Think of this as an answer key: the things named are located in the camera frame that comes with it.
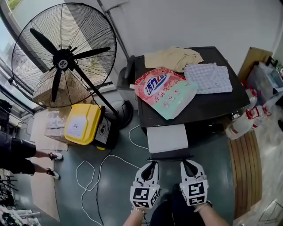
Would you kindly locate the large plain cardboard box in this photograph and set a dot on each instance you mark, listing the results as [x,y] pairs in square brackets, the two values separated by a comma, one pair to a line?
[44,95]

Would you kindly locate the person's left forearm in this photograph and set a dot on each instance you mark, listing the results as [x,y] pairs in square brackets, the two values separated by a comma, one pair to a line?
[132,218]

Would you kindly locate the black standing fan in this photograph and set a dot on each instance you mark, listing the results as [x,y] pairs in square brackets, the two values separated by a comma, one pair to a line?
[63,60]

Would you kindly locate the black cabinet with drawer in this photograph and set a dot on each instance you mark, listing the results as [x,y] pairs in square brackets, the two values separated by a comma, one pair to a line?
[210,106]

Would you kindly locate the large plastic bottle red label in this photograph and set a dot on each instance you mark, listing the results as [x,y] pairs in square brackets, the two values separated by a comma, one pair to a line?
[238,128]

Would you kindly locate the clear plastic storage bag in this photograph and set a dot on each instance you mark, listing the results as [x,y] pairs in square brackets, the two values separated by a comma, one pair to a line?
[263,81]

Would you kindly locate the wooden slat mat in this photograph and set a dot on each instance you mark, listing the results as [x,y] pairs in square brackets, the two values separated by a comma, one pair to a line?
[245,172]

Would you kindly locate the brown wooden board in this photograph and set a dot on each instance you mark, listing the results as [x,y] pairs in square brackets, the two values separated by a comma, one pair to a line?
[252,59]

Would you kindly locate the white textured cloth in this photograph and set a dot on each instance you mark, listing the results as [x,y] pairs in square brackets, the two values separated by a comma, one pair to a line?
[207,77]

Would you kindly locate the black metal rack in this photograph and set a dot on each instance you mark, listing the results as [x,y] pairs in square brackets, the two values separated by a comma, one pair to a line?
[6,187]

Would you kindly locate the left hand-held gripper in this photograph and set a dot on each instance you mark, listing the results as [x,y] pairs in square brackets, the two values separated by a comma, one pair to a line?
[143,195]

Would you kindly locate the white plastic frame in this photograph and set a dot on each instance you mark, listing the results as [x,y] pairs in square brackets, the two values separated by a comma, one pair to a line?
[24,215]

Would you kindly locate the pink and green detergent pouch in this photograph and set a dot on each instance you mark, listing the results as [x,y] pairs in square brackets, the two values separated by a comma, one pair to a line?
[168,92]

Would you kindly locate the grey dustpan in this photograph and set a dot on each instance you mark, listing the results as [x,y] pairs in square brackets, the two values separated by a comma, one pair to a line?
[123,88]

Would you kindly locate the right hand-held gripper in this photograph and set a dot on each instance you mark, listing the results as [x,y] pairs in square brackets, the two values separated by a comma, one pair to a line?
[195,193]

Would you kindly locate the person's right forearm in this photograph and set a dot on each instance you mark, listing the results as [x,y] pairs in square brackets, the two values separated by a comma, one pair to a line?
[210,216]

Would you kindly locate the flattened cardboard sheet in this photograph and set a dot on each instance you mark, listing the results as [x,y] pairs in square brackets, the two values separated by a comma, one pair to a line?
[44,194]

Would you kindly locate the glass door with dark frame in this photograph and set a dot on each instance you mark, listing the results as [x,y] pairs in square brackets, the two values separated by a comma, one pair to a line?
[6,44]

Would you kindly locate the black bin with yellow lid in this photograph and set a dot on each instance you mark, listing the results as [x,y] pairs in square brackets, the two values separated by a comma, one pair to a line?
[81,123]

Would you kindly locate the person's legs in dark trousers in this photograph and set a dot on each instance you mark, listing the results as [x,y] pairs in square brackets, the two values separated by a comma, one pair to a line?
[172,212]

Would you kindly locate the beige cloth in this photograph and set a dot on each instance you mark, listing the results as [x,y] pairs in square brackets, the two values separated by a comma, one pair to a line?
[172,57]

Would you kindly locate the taped cardboard box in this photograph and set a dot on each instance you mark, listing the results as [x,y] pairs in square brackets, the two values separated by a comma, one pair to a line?
[54,125]

